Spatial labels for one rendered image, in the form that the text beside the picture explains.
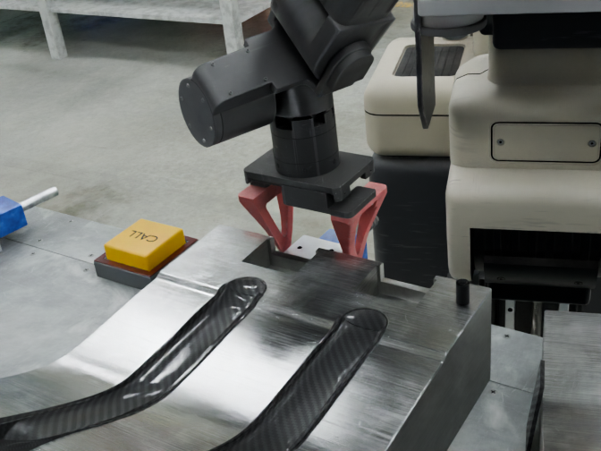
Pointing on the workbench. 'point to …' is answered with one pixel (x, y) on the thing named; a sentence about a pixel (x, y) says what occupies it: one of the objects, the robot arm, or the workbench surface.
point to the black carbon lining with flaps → (192, 329)
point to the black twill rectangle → (535, 405)
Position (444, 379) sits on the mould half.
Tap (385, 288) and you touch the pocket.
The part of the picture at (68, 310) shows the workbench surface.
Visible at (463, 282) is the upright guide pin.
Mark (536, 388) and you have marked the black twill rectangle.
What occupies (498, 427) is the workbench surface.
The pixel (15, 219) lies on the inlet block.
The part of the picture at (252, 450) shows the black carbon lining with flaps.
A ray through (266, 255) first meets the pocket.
